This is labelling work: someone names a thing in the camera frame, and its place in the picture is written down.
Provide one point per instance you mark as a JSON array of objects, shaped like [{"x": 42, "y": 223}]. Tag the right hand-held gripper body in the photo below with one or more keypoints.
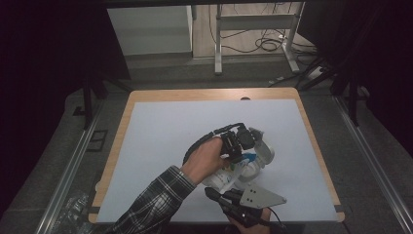
[{"x": 259, "y": 196}]

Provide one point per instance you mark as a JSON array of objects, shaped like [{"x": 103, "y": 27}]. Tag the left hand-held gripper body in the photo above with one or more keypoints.
[{"x": 232, "y": 144}]

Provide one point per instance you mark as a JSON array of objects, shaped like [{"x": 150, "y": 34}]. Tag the white bag with blue print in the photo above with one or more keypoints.
[{"x": 220, "y": 180}]

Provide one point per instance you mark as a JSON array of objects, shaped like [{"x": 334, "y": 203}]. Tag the person's left hand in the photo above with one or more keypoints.
[{"x": 204, "y": 161}]

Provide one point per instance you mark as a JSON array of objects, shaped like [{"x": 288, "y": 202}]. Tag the person's right hand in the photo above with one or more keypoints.
[{"x": 259, "y": 230}]

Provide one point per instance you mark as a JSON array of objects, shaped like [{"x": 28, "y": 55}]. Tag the white power strip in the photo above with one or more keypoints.
[{"x": 315, "y": 73}]

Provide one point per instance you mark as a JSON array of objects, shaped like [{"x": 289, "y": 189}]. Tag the black tripod stand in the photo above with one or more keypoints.
[
  {"x": 87, "y": 100},
  {"x": 353, "y": 97}
]

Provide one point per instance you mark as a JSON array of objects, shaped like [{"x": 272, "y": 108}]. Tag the black floor plate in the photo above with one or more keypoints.
[{"x": 97, "y": 140}]

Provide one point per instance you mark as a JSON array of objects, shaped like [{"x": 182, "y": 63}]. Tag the clear plastic bag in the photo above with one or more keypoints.
[{"x": 76, "y": 211}]

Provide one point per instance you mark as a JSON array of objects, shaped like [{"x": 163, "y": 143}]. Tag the white cabinet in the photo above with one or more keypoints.
[{"x": 149, "y": 29}]

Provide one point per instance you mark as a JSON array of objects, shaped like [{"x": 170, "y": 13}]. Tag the dark curtain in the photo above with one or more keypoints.
[
  {"x": 386, "y": 65},
  {"x": 42, "y": 81}
]

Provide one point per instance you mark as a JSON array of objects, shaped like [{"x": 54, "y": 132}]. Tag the aluminium floor rail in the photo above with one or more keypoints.
[
  {"x": 69, "y": 175},
  {"x": 373, "y": 162}
]

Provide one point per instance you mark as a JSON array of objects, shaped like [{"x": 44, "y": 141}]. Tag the white metal desk frame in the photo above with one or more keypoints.
[{"x": 256, "y": 22}]

